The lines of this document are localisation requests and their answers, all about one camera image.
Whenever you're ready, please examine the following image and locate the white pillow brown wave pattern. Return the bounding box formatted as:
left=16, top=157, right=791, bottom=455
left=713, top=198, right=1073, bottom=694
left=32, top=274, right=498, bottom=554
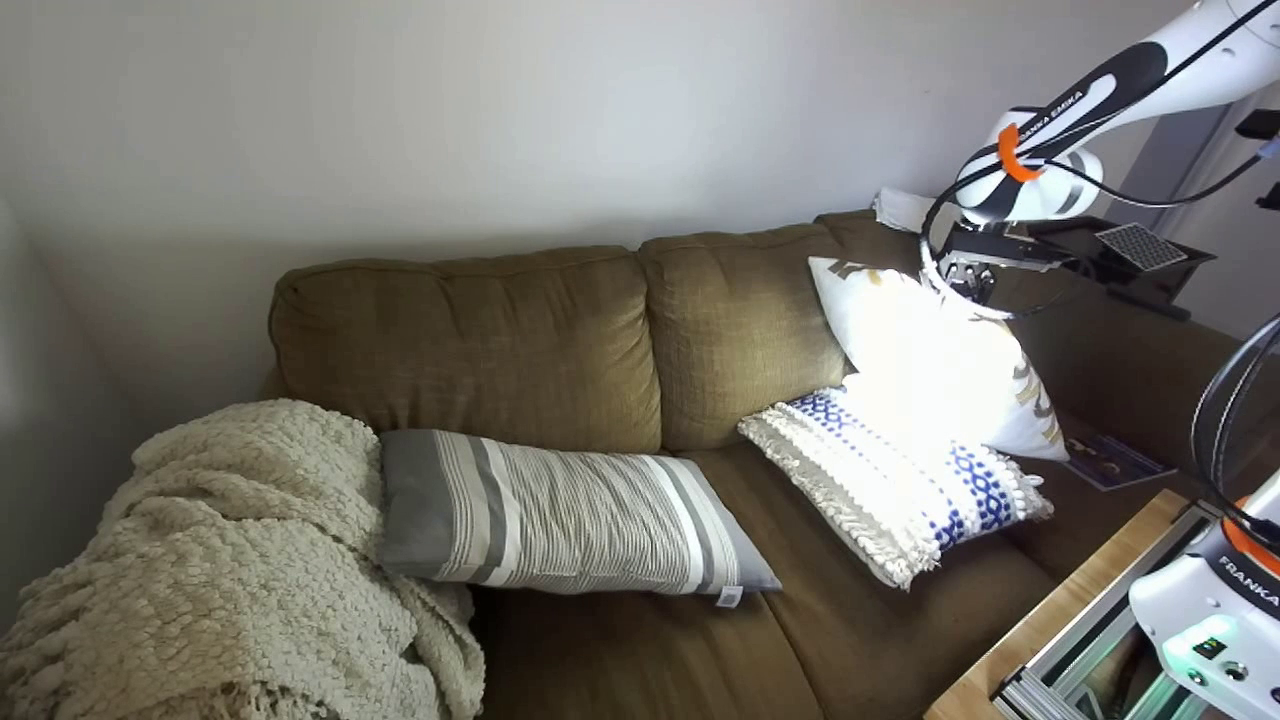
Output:
left=803, top=250, right=1073, bottom=468

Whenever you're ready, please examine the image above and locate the gray striped pillow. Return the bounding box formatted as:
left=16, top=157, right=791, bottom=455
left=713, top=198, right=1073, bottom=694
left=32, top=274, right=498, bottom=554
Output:
left=378, top=423, right=790, bottom=616

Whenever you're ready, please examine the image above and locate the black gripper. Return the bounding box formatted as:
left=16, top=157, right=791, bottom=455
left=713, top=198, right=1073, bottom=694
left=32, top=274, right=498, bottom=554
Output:
left=929, top=229, right=1023, bottom=318

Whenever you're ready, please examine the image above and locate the aluminium frame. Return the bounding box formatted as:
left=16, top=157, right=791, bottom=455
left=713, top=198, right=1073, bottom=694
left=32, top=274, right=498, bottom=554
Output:
left=995, top=502, right=1251, bottom=720

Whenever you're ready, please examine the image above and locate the white blue fringed pillow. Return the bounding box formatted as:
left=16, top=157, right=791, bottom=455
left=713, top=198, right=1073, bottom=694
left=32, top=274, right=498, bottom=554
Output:
left=736, top=382, right=1058, bottom=594

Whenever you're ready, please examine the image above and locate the brown fabric couch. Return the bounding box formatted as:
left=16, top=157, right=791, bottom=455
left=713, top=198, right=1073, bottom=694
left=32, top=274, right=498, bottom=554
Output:
left=264, top=208, right=1280, bottom=720

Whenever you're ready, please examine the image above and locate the gray pad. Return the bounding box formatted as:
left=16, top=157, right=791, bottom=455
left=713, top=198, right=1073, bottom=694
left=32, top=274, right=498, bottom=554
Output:
left=1092, top=219, right=1194, bottom=274

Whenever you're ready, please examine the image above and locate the wooden table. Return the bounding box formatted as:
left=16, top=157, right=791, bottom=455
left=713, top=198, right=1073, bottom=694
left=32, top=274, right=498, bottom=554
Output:
left=923, top=482, right=1204, bottom=720

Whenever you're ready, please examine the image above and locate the black cable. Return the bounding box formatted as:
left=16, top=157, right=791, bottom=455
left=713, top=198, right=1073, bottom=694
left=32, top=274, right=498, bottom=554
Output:
left=917, top=0, right=1280, bottom=271

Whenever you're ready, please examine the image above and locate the dark purple book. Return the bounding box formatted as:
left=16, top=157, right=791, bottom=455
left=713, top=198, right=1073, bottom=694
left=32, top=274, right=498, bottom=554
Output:
left=1059, top=418, right=1180, bottom=494

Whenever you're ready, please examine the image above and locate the black side table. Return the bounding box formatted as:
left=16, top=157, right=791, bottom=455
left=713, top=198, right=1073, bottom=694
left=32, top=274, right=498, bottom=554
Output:
left=1027, top=210, right=1218, bottom=323

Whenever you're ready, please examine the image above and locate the cream knit blanket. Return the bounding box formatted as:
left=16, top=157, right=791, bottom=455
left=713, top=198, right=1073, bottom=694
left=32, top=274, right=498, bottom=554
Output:
left=0, top=397, right=494, bottom=720

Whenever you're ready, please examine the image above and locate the white cable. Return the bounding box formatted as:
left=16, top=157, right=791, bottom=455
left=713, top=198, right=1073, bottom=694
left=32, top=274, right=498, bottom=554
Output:
left=1180, top=311, right=1280, bottom=552

